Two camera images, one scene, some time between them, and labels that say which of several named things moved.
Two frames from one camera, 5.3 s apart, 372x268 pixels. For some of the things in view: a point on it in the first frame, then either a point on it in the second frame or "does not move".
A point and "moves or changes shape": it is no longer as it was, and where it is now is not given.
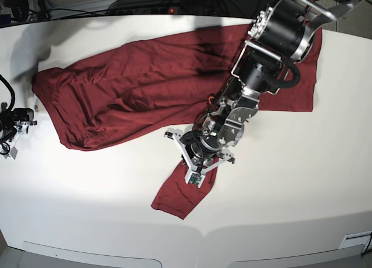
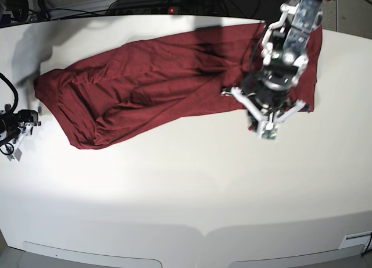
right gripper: (199, 151) -> (267, 96)
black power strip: (141, 11) does not move
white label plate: (364, 238) does not move
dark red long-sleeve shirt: (164, 83) moves or changes shape
